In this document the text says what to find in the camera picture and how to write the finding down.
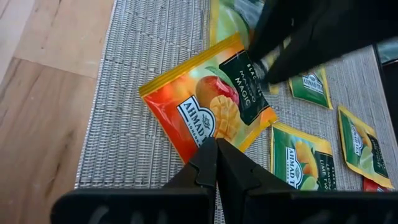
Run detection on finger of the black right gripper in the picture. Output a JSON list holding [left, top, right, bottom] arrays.
[[248, 0, 330, 62], [266, 0, 398, 84]]

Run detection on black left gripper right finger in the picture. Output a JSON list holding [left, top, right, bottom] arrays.
[[216, 138, 398, 224]]

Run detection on red tea sachet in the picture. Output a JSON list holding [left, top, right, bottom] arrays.
[[363, 177, 391, 193]]

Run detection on grey woven placemat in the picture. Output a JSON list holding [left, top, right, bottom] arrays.
[[74, 0, 398, 192]]

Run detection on orange mango tea sachet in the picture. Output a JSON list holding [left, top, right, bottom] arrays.
[[139, 32, 279, 165]]

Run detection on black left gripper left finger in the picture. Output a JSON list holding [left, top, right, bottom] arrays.
[[50, 136, 218, 224]]

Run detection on green yellow lemon tea sachet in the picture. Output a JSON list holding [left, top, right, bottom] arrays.
[[288, 67, 334, 110], [210, 0, 265, 49], [271, 121, 337, 191], [337, 105, 395, 190]]

